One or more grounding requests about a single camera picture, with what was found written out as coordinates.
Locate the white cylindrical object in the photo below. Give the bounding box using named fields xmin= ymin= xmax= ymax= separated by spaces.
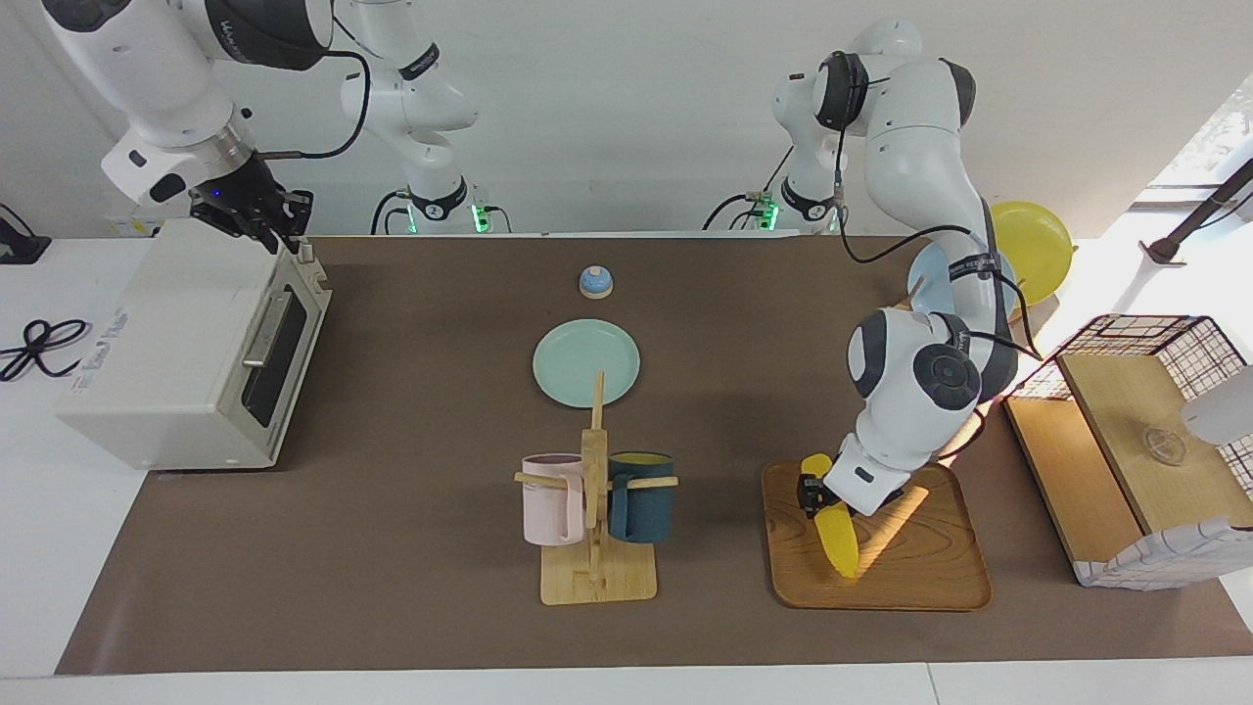
xmin=1180 ymin=364 xmax=1253 ymax=447

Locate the light green plate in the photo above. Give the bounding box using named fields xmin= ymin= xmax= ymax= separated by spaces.
xmin=532 ymin=318 xmax=642 ymax=409

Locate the yellow corn cob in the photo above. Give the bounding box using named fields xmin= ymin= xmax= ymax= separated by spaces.
xmin=801 ymin=452 xmax=860 ymax=581

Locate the white toaster oven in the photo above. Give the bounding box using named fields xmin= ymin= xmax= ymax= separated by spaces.
xmin=56 ymin=217 xmax=332 ymax=471

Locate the wooden serving tray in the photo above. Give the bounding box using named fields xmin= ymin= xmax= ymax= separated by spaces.
xmin=761 ymin=460 xmax=993 ymax=612

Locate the right base black cable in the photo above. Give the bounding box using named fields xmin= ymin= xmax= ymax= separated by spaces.
xmin=370 ymin=191 xmax=412 ymax=236

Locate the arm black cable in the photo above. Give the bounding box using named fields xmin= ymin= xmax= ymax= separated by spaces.
xmin=256 ymin=47 xmax=375 ymax=163
xmin=834 ymin=54 xmax=1044 ymax=361

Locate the wooden dish rack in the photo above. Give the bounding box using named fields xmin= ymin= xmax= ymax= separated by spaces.
xmin=908 ymin=276 xmax=1029 ymax=329

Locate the brown table mat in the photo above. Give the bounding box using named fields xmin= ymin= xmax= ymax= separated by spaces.
xmin=56 ymin=235 xmax=1253 ymax=677

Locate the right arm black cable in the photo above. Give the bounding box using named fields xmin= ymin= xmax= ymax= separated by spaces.
xmin=256 ymin=47 xmax=375 ymax=163

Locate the base black cable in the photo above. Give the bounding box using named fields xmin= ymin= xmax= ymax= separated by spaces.
xmin=702 ymin=147 xmax=794 ymax=232
xmin=370 ymin=191 xmax=412 ymax=236

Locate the light blue plate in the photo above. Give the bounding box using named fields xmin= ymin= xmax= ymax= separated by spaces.
xmin=906 ymin=241 xmax=1019 ymax=324

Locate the black clamp base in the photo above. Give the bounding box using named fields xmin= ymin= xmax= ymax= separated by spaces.
xmin=0 ymin=204 xmax=52 ymax=265

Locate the pink mug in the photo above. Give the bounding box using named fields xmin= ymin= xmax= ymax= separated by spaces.
xmin=521 ymin=452 xmax=588 ymax=547

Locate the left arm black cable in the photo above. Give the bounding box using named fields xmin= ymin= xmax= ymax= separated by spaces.
xmin=834 ymin=54 xmax=1044 ymax=361

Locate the wire basket wooden shelf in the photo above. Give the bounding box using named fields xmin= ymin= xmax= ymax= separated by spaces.
xmin=1002 ymin=314 xmax=1253 ymax=590

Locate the coiled black cable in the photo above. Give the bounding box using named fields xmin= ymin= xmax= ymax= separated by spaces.
xmin=0 ymin=318 xmax=91 ymax=383

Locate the white socket box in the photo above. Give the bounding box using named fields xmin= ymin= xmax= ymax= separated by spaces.
xmin=103 ymin=189 xmax=197 ymax=239

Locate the wooden mug tree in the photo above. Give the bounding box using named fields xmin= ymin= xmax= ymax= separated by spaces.
xmin=515 ymin=369 xmax=679 ymax=605

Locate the left base black cable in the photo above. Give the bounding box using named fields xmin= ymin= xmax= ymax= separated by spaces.
xmin=702 ymin=147 xmax=794 ymax=232

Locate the yellow plate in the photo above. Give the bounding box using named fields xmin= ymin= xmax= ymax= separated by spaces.
xmin=989 ymin=201 xmax=1075 ymax=306

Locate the black angled stand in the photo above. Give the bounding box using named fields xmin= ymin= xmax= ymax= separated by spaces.
xmin=1140 ymin=157 xmax=1253 ymax=265

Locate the dark blue mug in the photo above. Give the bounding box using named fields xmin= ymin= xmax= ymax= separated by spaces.
xmin=607 ymin=450 xmax=676 ymax=545

